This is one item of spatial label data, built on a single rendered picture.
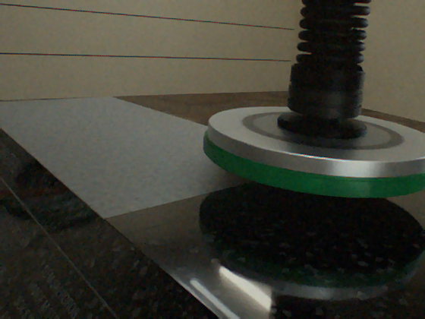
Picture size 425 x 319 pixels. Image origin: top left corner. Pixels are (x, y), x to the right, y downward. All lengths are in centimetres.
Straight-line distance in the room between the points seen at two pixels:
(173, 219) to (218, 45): 610
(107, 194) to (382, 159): 22
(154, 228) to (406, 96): 575
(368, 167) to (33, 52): 517
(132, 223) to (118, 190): 7
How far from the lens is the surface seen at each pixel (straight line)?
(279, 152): 33
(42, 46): 542
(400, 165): 35
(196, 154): 51
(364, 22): 40
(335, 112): 39
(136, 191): 40
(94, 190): 40
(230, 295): 26
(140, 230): 33
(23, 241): 41
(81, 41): 554
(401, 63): 606
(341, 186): 33
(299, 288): 27
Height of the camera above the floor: 95
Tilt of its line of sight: 13 degrees down
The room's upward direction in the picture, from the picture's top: 5 degrees clockwise
